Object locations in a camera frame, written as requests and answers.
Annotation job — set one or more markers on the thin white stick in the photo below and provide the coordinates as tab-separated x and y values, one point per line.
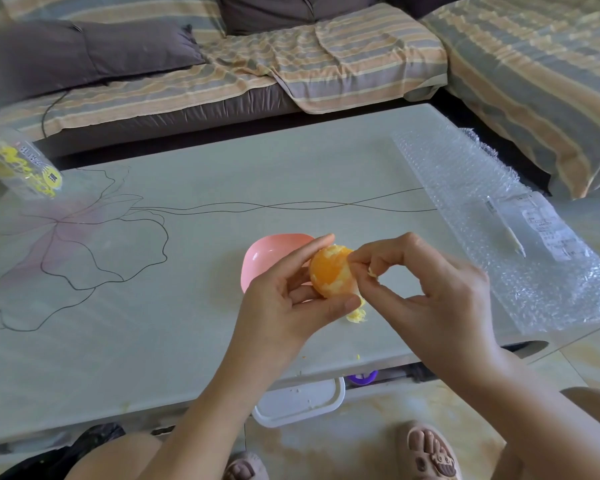
507	230

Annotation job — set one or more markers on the clear plastic bag paper label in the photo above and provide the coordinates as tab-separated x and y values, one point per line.
545	227

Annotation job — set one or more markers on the person's left leg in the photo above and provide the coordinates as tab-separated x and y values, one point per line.
115	459

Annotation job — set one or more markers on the grey flat pillow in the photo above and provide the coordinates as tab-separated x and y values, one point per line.
85	54

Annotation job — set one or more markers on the person's left foot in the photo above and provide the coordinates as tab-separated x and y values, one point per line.
245	469

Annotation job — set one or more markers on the dark brown sofa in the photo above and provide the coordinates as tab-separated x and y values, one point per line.
175	119

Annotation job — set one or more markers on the grey upright cushion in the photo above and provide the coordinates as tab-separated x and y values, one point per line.
290	12

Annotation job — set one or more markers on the person's right foot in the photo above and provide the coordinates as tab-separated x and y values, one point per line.
430	452

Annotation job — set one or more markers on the striped sofa sheet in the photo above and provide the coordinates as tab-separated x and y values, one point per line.
360	59
530	69

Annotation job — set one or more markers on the person's leg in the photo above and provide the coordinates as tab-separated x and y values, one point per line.
115	459
592	402

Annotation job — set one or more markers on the clear bubble wrap sheet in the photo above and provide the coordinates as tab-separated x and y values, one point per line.
450	174

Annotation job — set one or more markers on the person's right hand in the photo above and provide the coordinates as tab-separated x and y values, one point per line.
440	304

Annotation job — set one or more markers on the black box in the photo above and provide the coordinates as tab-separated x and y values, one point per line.
422	372

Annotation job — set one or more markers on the clear bottle yellow label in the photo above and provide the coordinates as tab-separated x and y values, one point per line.
20	167

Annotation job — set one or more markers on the person's left hand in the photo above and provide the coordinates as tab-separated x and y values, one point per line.
270	329

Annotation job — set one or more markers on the person's left forearm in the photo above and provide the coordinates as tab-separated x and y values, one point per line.
200	434

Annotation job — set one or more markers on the orange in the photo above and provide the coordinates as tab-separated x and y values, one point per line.
330	272

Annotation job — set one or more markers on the white plastic container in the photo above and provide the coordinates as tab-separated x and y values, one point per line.
297	402

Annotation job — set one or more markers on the pink plastic dish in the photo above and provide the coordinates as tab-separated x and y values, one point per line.
265	257

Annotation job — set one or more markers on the person's right leg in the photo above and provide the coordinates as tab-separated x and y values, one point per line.
592	402

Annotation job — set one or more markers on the small white pith clump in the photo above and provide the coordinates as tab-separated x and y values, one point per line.
357	315

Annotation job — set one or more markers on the person's foot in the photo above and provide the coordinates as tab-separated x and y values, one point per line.
245	469
430	452

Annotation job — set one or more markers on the black plastic bag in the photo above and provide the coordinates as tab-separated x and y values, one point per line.
55	457

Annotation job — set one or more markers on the dark purple cushion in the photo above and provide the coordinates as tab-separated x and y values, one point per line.
425	3

